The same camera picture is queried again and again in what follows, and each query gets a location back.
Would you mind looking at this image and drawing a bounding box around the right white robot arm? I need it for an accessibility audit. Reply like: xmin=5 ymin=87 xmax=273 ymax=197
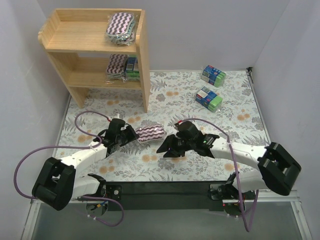
xmin=157 ymin=121 xmax=302 ymax=196

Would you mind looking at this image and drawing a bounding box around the blue green sponge pack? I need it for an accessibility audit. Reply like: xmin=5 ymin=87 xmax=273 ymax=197
xmin=200 ymin=65 xmax=226 ymax=88
xmin=125 ymin=56 xmax=140 ymax=81
xmin=195 ymin=86 xmax=223 ymax=113

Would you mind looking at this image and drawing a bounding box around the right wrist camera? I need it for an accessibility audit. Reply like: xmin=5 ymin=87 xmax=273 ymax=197
xmin=173 ymin=121 xmax=181 ymax=130

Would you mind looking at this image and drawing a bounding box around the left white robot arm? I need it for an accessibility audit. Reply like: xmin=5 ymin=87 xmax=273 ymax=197
xmin=31 ymin=118 xmax=139 ymax=211

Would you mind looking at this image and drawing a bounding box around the pink wavy sponge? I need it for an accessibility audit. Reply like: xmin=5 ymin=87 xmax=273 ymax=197
xmin=135 ymin=124 xmax=167 ymax=144
xmin=105 ymin=54 xmax=129 ymax=84
xmin=104 ymin=12 xmax=136 ymax=46

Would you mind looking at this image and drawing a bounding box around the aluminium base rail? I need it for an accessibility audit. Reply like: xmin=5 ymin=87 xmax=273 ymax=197
xmin=29 ymin=189 xmax=301 ymax=204

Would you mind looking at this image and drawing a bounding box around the wooden two-tier shelf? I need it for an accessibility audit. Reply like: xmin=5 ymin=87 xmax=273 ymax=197
xmin=37 ymin=8 xmax=151 ymax=111

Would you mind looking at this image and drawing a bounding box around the floral patterned table mat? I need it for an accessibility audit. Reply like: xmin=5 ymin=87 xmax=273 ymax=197
xmin=59 ymin=70 xmax=270 ymax=182

